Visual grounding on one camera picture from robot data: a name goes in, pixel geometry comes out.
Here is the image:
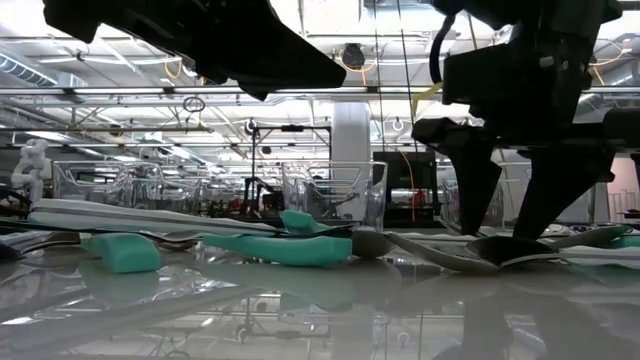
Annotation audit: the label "black curved hose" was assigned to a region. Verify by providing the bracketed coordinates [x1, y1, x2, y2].
[0, 185, 32, 220]

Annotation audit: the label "black ceiling cable reel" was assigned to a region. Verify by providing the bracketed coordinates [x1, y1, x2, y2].
[342, 43, 367, 70]

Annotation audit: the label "green white patterned handle spoon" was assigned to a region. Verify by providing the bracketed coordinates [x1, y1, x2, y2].
[547, 223, 632, 251]
[144, 228, 202, 252]

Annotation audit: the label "spoons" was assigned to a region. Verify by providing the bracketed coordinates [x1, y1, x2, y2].
[28, 197, 279, 237]

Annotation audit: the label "clear plastic bin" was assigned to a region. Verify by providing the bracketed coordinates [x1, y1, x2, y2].
[438, 158, 609, 236]
[281, 160, 389, 231]
[52, 159, 202, 217]

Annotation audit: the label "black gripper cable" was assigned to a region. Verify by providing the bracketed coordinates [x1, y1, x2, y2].
[428, 13, 457, 85]

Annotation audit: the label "orange cable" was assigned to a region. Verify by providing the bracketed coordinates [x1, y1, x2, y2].
[398, 149, 417, 222]

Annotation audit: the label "white humanoid robot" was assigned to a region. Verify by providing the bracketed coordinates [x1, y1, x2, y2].
[9, 138, 54, 204]

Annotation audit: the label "pile of teal-handled cutlery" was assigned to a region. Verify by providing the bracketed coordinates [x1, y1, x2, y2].
[383, 229, 640, 275]

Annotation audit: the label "white building column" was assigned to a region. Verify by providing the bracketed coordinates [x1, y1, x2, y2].
[332, 102, 372, 164]

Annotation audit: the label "black metal camera rig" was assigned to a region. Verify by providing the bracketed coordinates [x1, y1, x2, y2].
[249, 124, 334, 216]

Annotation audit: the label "silver ventilation duct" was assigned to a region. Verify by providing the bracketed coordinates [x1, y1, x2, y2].
[0, 52, 86, 90]

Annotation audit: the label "black equipment rack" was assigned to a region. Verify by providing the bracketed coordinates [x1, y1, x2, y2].
[372, 149, 441, 229]

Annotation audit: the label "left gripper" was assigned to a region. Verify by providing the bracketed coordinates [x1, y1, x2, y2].
[42, 0, 348, 101]

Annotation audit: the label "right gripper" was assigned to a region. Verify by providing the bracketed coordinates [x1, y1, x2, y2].
[411, 24, 640, 241]

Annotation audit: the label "long ceiling light strip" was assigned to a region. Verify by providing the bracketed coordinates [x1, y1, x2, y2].
[0, 85, 640, 97]

